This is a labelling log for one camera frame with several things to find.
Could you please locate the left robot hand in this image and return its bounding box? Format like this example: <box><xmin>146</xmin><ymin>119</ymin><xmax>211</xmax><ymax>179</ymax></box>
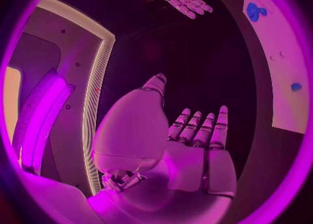
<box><xmin>87</xmin><ymin>73</ymin><xmax>237</xmax><ymax>224</ymax></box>

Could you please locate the white task board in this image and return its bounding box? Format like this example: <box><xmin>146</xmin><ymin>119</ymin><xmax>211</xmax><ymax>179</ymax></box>
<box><xmin>240</xmin><ymin>0</ymin><xmax>312</xmax><ymax>135</ymax></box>

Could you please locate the blue gear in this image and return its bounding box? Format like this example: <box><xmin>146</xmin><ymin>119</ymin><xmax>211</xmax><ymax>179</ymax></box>
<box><xmin>246</xmin><ymin>2</ymin><xmax>261</xmax><ymax>22</ymax></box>

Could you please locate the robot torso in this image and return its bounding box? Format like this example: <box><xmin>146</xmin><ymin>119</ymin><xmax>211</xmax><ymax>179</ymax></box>
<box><xmin>4</xmin><ymin>0</ymin><xmax>116</xmax><ymax>197</ymax></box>

